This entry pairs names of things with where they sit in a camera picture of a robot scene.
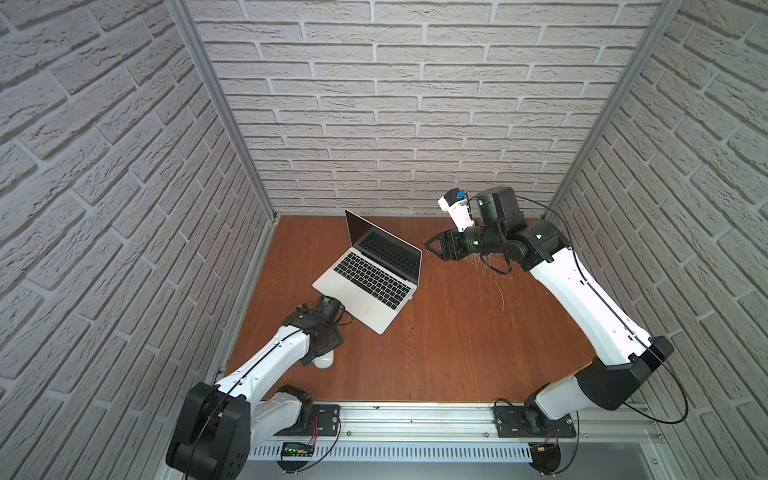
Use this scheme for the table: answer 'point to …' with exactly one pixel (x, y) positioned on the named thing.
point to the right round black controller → (545, 456)
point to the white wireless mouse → (324, 361)
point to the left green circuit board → (297, 449)
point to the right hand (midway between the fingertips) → (426, 244)
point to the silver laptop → (378, 279)
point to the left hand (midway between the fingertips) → (326, 338)
